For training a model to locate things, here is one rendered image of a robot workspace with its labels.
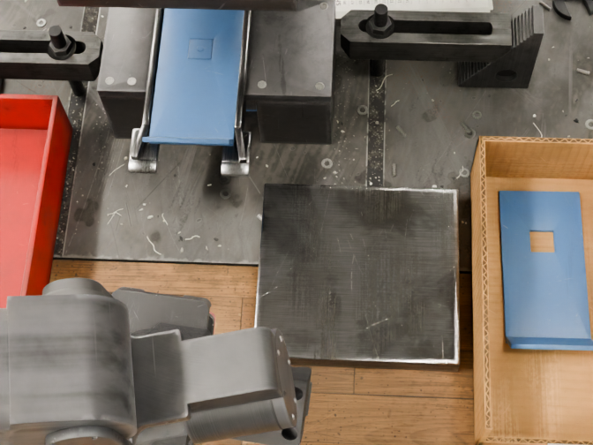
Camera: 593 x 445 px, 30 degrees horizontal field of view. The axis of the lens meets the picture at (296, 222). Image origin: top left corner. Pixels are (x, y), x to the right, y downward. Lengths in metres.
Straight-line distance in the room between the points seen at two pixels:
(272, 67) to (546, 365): 0.34
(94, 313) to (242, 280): 0.40
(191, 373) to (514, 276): 0.42
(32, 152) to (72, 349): 0.50
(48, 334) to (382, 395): 0.42
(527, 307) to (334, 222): 0.18
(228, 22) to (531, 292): 0.35
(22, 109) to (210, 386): 0.48
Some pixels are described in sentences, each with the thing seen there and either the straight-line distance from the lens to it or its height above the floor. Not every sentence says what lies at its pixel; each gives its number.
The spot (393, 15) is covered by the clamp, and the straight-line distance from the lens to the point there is 1.00.
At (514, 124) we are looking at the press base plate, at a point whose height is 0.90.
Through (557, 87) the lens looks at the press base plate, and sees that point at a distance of 1.06.
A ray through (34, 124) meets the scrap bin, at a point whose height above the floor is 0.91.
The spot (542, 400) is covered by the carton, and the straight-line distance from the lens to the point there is 0.93.
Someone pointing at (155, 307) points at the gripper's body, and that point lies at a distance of 0.73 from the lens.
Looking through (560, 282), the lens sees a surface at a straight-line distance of 0.96.
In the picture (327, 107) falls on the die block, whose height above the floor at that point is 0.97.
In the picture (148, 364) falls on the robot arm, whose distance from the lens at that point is 0.61.
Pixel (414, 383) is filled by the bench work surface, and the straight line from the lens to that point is 0.93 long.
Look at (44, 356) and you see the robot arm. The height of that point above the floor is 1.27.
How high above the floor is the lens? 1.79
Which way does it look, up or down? 65 degrees down
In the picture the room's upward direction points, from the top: 5 degrees counter-clockwise
